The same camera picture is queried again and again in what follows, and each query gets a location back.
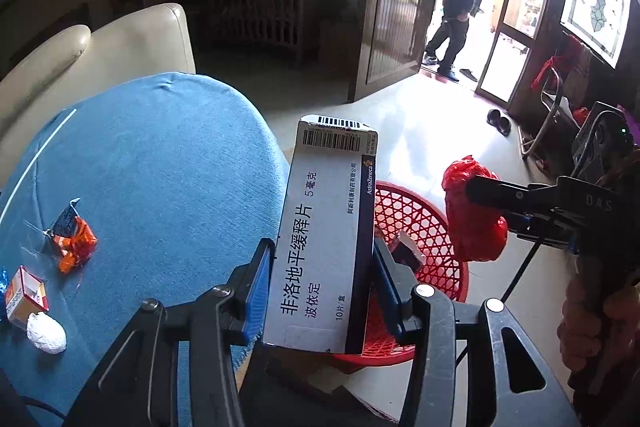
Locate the red plastic bag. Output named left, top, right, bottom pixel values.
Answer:
left=442, top=155, right=509, bottom=262

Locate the crumpled white tissue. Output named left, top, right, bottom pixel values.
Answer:
left=26, top=312, right=67, bottom=355

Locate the white blue medicine box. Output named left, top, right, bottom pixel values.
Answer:
left=262, top=115, right=378, bottom=355

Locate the person in dark clothes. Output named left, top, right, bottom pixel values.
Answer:
left=423, top=0, right=483, bottom=82

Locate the orange snack wrapper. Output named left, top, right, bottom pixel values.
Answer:
left=44, top=198, right=98, bottom=274

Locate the red plastic basket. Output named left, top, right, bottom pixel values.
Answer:
left=334, top=181, right=469, bottom=374

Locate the metal chair frame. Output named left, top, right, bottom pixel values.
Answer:
left=518, top=66, right=579, bottom=160

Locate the framed map picture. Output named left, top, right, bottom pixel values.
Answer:
left=561, top=0, right=631, bottom=67

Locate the cream leather armchair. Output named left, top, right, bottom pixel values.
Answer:
left=0, top=3, right=196, bottom=182

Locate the dark wooden crib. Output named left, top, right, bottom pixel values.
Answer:
left=175, top=0, right=345, bottom=64

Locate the pair of dark shoes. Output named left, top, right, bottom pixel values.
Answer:
left=487, top=108, right=512, bottom=136

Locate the white thin stick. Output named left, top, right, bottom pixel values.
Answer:
left=0, top=107, right=77, bottom=225

